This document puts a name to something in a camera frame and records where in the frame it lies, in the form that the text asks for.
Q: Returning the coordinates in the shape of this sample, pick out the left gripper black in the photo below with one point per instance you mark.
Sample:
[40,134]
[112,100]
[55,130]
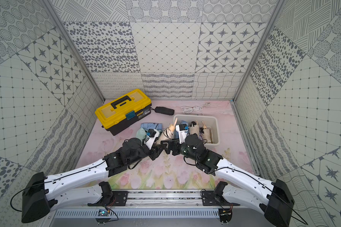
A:
[156,152]

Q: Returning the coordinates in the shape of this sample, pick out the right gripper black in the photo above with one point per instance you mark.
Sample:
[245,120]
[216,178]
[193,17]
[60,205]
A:
[170,146]

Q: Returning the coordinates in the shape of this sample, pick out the white plastic storage box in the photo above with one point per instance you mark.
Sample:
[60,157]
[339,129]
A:
[210,122]

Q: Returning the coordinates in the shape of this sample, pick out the beige umbrella black stripes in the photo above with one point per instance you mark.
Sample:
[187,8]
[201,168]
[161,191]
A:
[168,133]

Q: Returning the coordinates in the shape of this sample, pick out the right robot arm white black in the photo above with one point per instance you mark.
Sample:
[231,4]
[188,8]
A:
[272,199]

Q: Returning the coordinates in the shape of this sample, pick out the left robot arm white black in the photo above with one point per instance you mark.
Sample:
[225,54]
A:
[42,193]

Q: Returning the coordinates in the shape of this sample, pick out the mint green umbrella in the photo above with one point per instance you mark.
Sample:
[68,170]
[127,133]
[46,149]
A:
[141,134]

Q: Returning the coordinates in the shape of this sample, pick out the periwinkle blue folded umbrella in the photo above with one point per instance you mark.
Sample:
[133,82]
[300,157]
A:
[155,126]

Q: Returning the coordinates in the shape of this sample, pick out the yellow black toolbox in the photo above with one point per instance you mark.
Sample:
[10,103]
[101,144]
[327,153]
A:
[123,112]

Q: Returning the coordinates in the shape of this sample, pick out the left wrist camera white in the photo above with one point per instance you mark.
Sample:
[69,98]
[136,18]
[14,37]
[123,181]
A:
[150,138]

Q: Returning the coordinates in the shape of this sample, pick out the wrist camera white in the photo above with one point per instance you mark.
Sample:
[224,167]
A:
[182,130]
[150,138]

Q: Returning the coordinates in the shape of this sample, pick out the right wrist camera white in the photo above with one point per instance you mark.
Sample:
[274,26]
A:
[182,130]

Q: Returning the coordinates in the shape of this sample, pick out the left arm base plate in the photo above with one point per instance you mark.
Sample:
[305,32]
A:
[118,198]

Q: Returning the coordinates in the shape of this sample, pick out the aluminium mounting rail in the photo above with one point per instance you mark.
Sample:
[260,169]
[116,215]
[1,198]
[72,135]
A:
[159,198]

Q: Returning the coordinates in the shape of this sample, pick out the white slotted cable duct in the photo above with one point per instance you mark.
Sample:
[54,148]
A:
[139,213]

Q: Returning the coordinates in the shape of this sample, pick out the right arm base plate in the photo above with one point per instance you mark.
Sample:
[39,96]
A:
[209,199]

